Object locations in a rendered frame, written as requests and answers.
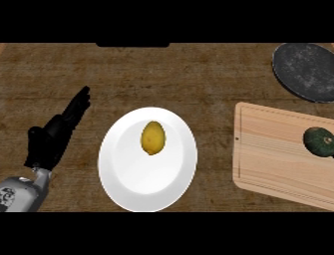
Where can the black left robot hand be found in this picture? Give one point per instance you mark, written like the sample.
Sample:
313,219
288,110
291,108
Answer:
53,139

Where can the white oval plate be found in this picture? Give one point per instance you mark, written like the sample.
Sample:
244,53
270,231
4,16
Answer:
147,159

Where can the dark green squash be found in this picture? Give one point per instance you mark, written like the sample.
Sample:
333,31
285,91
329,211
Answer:
320,141

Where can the yellow lemon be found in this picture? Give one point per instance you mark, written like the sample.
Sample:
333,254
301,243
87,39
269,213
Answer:
153,137

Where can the black round pan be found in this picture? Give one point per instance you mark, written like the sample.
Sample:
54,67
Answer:
312,71

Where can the wooden cutting board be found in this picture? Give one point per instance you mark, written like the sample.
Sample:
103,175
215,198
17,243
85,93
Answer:
282,156

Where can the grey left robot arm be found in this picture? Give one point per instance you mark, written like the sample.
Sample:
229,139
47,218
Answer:
19,194

